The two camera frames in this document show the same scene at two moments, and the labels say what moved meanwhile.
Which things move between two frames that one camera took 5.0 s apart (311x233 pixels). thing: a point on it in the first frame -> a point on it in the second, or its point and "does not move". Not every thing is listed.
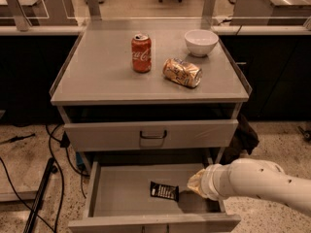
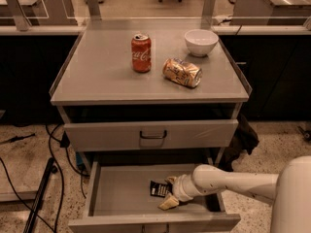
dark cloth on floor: x=243 y=139 does not move
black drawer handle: x=154 y=136 does not move
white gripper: x=210 y=183 -> x=179 y=188
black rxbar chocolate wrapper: x=164 y=191 does not move
